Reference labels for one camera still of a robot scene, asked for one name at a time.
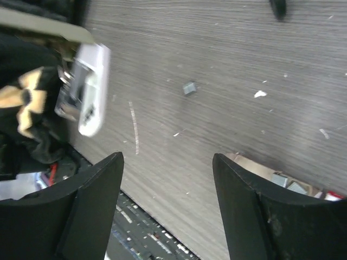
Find silver staple strips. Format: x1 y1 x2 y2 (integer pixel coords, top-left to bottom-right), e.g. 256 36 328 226
183 82 197 96

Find black stapler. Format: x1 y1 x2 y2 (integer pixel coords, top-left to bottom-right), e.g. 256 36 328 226
269 0 287 21

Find red white staple box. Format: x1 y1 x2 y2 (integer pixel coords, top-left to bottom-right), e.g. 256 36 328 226
226 153 345 201

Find black floral cushion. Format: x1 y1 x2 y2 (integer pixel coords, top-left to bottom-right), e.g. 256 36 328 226
1 34 68 181

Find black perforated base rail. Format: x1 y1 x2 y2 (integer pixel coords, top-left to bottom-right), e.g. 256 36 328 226
105 191 199 260

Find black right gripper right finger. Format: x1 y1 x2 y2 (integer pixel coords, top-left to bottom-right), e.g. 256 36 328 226
213 153 346 259

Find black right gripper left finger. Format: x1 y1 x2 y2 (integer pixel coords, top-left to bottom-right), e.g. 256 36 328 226
1 152 124 259

